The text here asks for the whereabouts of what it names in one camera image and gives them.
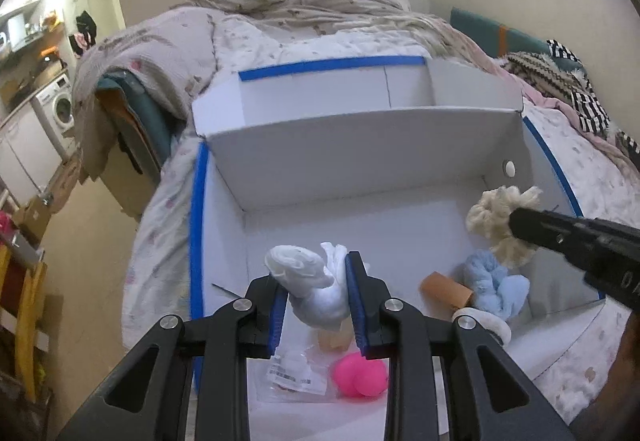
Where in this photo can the white printed bed blanket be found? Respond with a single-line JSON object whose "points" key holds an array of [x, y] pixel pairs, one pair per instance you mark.
{"points": [[160, 231]]}

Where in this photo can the white kitchen cabinet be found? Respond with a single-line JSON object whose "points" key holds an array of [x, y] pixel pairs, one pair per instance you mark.
{"points": [[25, 156]]}

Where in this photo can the pink round puff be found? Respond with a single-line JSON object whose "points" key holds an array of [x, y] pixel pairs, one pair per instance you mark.
{"points": [[362, 376]]}

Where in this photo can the brown cardboard panel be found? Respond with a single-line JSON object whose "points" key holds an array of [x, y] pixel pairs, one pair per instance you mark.
{"points": [[127, 161]]}

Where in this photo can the teal headboard panel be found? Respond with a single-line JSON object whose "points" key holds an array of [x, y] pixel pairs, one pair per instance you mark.
{"points": [[475, 28]]}

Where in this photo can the small cardboard box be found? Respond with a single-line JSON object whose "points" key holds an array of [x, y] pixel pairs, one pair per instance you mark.
{"points": [[34, 218]]}

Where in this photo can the cream fluffy scrunchie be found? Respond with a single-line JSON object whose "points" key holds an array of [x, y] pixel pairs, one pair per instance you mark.
{"points": [[487, 216]]}

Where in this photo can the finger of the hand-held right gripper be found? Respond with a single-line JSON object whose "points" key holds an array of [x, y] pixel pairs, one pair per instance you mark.
{"points": [[545, 231]]}

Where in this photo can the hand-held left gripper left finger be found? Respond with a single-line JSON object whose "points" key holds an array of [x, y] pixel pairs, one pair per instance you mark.
{"points": [[276, 326]]}

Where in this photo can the white washing machine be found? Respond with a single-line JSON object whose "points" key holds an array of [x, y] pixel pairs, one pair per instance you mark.
{"points": [[55, 113]]}

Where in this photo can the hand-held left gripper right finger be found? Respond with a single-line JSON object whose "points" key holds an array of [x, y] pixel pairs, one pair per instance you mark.
{"points": [[356, 301]]}

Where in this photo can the small clear plastic packet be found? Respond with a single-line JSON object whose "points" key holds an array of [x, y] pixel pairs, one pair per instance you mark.
{"points": [[295, 373]]}

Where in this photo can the black white striped cloth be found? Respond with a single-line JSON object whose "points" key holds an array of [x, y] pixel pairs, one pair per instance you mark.
{"points": [[565, 76]]}

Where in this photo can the yellow wooden chair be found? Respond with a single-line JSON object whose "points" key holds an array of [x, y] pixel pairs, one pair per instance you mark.
{"points": [[25, 301]]}

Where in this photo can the person's right forearm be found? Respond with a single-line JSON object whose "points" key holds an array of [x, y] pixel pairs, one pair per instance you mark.
{"points": [[627, 356]]}

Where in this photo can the white cardboard box blue edges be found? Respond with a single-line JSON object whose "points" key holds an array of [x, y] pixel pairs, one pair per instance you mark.
{"points": [[375, 161]]}

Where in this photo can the white sock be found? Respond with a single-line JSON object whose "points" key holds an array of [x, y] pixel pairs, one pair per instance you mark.
{"points": [[320, 301]]}

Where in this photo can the beige sponge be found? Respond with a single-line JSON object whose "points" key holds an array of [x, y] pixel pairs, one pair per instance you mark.
{"points": [[336, 338]]}

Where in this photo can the black hanging garment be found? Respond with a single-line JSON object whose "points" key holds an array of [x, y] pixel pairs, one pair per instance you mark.
{"points": [[86, 23]]}

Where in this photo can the rumpled beige quilt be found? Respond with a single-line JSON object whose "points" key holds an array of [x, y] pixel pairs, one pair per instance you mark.
{"points": [[165, 46]]}

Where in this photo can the light blue fluffy scrunchie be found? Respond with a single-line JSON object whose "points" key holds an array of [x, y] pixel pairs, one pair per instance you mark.
{"points": [[500, 291]]}

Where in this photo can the brown cardboard tube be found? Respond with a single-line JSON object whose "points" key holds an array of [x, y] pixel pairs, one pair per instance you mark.
{"points": [[442, 290]]}

